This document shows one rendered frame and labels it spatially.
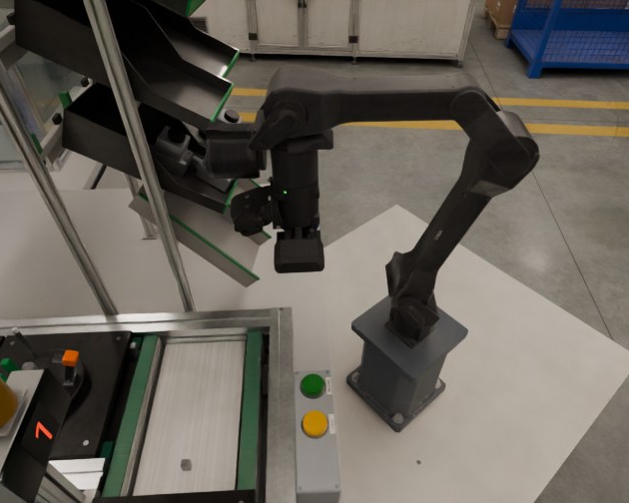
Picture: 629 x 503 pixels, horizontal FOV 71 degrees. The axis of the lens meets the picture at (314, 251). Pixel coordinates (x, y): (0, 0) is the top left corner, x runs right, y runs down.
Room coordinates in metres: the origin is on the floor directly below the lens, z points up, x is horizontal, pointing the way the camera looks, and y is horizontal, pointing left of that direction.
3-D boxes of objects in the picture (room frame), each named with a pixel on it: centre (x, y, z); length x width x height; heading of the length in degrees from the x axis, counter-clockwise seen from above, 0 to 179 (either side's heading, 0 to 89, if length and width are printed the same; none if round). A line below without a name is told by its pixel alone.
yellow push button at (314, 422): (0.33, 0.00, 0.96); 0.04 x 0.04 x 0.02
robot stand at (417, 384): (0.46, -0.16, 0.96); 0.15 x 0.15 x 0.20; 40
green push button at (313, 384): (0.40, 0.00, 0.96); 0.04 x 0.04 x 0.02
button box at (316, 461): (0.33, 0.00, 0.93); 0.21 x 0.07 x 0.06; 3
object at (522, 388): (0.50, -0.13, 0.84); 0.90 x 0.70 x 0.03; 130
